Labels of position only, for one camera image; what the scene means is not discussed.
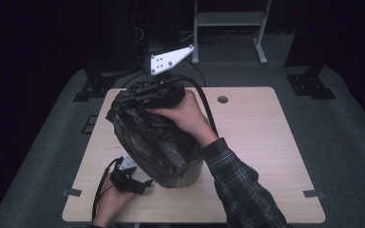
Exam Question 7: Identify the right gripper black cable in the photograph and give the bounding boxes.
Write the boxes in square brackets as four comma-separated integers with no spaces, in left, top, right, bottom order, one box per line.
[167,75,219,137]

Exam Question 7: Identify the black stand base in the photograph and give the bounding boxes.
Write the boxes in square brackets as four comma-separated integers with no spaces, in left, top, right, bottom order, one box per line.
[72,66,118,103]
[286,63,337,101]

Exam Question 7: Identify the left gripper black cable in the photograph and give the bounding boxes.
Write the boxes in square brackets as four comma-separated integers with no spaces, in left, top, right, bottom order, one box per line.
[90,156,125,221]

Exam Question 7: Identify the dark equipment tower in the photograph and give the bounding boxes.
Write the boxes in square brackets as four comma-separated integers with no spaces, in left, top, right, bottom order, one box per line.
[132,0,183,56]

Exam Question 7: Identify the grey tape strip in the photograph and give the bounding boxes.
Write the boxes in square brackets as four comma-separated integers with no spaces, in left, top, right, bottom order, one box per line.
[302,189,326,200]
[62,188,83,198]

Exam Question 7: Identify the person's left hand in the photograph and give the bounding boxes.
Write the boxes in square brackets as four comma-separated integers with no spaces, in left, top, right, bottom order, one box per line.
[91,173,137,227]

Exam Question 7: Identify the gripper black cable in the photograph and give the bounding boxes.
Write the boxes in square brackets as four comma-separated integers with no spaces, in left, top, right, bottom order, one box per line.
[90,156,125,221]
[167,75,219,137]

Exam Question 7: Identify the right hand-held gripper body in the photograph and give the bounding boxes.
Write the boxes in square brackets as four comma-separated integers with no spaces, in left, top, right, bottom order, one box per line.
[144,45,195,109]

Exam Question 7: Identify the black plastic garbage bag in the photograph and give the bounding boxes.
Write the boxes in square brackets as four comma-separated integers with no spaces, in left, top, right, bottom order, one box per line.
[105,86,203,189]

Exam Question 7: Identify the green ribbed trash bin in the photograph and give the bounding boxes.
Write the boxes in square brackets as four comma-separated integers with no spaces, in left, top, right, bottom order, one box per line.
[170,114,211,189]

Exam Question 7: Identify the white metal stand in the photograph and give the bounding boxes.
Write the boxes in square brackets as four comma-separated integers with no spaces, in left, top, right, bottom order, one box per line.
[192,0,273,66]

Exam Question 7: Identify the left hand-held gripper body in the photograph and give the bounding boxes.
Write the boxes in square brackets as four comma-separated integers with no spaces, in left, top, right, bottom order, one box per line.
[108,157,141,195]

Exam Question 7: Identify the person's right hand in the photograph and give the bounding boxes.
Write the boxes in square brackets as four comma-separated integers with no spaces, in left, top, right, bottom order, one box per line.
[146,88,220,148]

